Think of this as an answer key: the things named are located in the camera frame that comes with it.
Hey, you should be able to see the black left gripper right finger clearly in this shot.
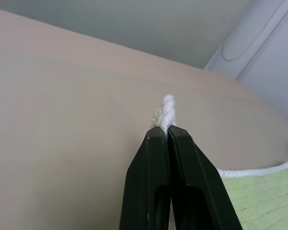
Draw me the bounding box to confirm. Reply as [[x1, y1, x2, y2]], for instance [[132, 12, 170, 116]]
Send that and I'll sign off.
[[167, 125, 243, 230]]

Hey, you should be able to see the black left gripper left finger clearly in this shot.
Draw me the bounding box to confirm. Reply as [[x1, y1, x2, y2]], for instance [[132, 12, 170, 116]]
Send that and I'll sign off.
[[119, 126, 171, 230]]

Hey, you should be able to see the green towel with white stripes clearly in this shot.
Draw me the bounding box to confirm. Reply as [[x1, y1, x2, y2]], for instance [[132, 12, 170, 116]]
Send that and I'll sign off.
[[150, 94, 288, 230]]

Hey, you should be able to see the white rounded plastic housing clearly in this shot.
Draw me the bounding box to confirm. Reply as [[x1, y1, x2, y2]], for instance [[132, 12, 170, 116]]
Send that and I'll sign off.
[[204, 0, 288, 83]]

